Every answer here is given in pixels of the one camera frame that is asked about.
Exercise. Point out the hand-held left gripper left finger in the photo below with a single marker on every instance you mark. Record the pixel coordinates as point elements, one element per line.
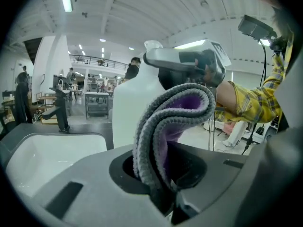
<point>99,197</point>

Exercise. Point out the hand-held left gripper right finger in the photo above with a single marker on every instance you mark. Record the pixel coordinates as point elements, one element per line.
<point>225,188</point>

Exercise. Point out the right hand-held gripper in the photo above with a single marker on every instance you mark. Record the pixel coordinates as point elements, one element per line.
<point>220,55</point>

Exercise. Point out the purple grey cloth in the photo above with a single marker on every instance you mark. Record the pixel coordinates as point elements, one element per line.
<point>165,117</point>

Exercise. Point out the white soap pump bottle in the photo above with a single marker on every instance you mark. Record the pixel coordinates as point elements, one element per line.
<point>127,107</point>

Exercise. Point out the person's right forearm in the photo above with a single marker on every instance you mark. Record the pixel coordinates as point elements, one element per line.
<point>255,100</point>

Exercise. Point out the person's right hand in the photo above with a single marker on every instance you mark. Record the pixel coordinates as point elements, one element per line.
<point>206,63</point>

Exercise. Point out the white sink basin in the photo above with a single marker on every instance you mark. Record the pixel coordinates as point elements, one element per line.
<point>59,155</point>

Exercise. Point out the black mezzanine railing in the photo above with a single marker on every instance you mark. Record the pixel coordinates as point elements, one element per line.
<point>99,61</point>

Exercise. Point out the grey shelf table white top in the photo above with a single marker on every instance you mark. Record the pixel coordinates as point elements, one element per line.
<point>97,103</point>

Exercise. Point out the black faucet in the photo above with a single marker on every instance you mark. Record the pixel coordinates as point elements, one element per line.
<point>61,112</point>

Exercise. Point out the white counter chrome faucet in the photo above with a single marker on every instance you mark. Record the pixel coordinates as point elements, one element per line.
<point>66,90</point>

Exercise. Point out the wooden shelf rack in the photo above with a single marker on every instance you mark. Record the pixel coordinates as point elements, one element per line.
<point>40,103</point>

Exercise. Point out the black office chair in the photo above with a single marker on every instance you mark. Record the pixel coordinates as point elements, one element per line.
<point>22,98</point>

